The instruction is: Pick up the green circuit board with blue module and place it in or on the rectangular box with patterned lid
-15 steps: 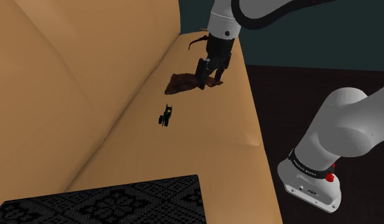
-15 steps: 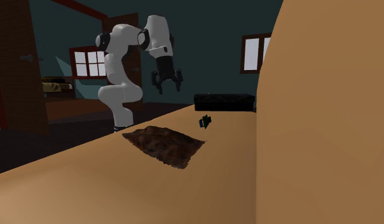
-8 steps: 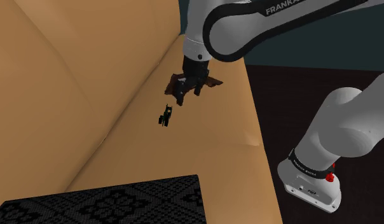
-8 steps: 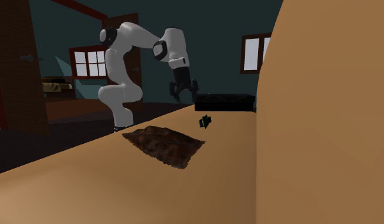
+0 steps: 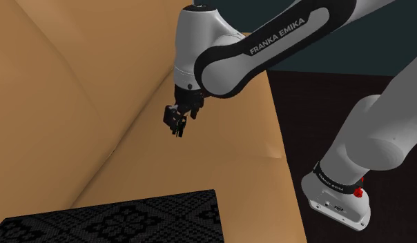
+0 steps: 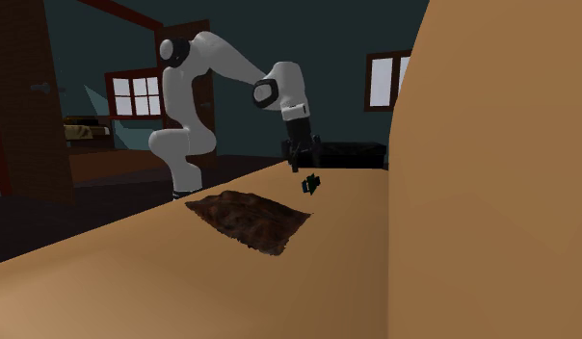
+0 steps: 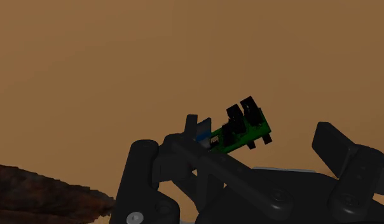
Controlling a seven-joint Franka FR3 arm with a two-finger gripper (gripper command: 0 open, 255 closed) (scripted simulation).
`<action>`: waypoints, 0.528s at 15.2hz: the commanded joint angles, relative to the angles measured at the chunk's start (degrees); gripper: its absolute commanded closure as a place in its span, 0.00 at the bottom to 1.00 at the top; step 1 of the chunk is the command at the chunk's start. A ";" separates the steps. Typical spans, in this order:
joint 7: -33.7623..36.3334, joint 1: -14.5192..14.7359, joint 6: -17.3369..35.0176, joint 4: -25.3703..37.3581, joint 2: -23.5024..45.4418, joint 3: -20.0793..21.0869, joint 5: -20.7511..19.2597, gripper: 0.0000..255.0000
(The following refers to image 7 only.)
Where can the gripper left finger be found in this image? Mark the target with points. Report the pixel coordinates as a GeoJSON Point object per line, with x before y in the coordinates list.
{"type": "Point", "coordinates": [142, 173]}

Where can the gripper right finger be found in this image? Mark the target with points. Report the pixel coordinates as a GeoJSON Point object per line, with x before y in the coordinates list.
{"type": "Point", "coordinates": [354, 183]}

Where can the green circuit board black connectors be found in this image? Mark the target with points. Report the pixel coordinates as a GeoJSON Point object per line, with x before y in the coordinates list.
{"type": "Point", "coordinates": [241, 130]}

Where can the dark brown rough slab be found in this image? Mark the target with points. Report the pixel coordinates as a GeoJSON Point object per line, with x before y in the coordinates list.
{"type": "Point", "coordinates": [40, 198]}

